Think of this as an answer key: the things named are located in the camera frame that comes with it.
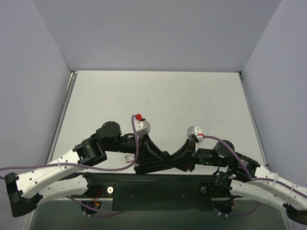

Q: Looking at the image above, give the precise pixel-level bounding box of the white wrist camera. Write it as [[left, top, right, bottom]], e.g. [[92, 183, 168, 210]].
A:
[[134, 119, 151, 138], [187, 126, 204, 144]]

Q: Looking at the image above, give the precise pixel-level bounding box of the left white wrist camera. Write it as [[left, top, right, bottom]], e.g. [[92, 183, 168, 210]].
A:
[[134, 119, 151, 138]]

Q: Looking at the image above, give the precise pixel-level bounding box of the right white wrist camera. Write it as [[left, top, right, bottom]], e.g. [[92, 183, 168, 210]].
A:
[[187, 126, 204, 144]]

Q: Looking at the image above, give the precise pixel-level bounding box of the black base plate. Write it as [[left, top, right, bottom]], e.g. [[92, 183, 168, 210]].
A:
[[73, 173, 236, 214]]

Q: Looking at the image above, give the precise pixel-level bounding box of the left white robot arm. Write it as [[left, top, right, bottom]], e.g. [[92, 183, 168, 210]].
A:
[[4, 117, 172, 218]]

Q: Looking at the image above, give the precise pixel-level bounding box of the aluminium rail frame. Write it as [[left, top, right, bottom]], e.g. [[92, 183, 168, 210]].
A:
[[46, 71, 78, 163]]

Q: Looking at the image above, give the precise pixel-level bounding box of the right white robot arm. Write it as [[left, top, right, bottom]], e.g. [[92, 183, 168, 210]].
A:
[[165, 133, 307, 225]]

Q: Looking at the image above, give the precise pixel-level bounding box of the red white staple box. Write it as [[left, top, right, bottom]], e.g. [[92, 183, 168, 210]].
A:
[[125, 154, 135, 163]]

